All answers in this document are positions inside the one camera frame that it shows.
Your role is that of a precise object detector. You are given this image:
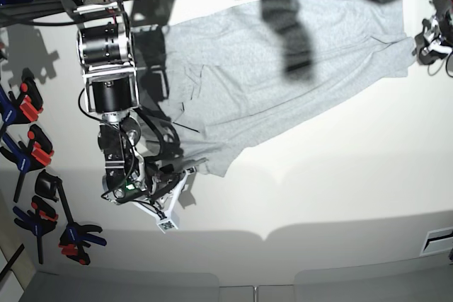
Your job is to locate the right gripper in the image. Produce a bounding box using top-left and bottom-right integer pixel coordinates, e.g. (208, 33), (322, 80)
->
(101, 162), (177, 206)

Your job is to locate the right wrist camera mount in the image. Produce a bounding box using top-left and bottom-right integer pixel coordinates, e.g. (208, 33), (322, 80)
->
(132, 167), (196, 233)

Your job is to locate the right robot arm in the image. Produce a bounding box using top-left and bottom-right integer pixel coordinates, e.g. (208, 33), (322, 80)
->
(60, 0), (180, 209)

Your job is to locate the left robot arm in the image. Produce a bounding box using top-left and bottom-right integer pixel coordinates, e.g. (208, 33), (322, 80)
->
(415, 0), (452, 65)

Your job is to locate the black strip on floor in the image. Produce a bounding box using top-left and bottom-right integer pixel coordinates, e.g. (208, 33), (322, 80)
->
(0, 244), (25, 281)

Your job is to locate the blue bar clamp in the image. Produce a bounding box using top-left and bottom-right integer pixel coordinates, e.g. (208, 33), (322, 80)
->
(1, 78), (43, 136)
(1, 124), (54, 203)
(13, 195), (59, 265)

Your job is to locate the white vent plate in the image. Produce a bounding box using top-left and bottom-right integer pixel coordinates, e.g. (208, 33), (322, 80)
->
(420, 227), (452, 257)

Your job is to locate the grey T-shirt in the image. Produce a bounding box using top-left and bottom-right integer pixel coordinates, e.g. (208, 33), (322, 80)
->
(160, 0), (415, 176)

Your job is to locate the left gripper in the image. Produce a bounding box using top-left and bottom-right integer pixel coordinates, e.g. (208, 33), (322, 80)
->
(415, 15), (452, 65)

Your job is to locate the long black bar clamp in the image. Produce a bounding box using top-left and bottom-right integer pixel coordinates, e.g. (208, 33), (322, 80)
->
(35, 170), (107, 266)

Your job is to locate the top blue bar clamp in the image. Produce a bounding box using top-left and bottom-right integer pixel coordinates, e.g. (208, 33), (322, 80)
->
(1, 78), (43, 136)

